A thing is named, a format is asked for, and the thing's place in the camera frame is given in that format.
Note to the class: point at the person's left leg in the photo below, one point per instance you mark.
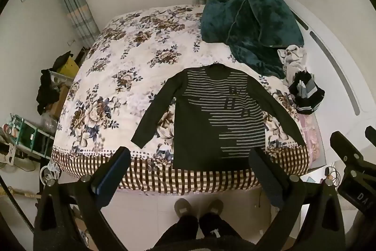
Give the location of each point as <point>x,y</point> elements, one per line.
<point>182,232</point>

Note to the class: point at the green storage rack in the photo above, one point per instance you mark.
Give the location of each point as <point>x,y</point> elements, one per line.
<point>29,133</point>

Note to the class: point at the dark green plush blanket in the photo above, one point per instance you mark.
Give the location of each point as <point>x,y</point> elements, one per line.
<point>252,18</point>

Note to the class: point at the black grey striped garment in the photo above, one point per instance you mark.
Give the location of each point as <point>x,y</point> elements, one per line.
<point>305,95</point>

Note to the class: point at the black clothes pile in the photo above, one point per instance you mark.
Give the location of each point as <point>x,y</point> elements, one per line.
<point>47,92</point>

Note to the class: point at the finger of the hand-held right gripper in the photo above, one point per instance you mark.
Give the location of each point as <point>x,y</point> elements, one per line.
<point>345,146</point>
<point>371,135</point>

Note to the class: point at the white bed headboard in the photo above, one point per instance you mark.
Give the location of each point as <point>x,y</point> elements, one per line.
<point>337,48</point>

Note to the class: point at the person's leg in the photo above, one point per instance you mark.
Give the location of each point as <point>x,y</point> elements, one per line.
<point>217,232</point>
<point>182,232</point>

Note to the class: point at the grey slipper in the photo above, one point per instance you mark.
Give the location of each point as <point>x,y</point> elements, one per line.
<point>216,206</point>
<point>182,207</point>

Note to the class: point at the yellow box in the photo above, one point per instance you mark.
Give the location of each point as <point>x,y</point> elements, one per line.
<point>70,65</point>

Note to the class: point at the dark striped long-sleeve sweater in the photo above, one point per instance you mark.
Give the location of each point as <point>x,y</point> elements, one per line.
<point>191,121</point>

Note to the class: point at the pink bed sheet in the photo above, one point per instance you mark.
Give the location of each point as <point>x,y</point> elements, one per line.
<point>312,136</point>

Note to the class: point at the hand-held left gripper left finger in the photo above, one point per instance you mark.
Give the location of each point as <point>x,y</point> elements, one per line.
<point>113,173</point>

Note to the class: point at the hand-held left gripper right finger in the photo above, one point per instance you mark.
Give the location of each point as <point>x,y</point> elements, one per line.
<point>265,176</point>

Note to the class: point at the cardboard box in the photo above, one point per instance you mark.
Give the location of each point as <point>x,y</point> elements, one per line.
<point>62,101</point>

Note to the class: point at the person's right leg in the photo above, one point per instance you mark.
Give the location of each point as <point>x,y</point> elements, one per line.
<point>217,232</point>

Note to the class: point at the floral bed quilt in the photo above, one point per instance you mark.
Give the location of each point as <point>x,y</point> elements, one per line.
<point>117,62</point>

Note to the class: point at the wooden stick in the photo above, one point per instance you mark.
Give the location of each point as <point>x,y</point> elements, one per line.
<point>22,193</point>

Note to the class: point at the white crumpled garment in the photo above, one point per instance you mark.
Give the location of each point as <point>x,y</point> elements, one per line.
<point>293,60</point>

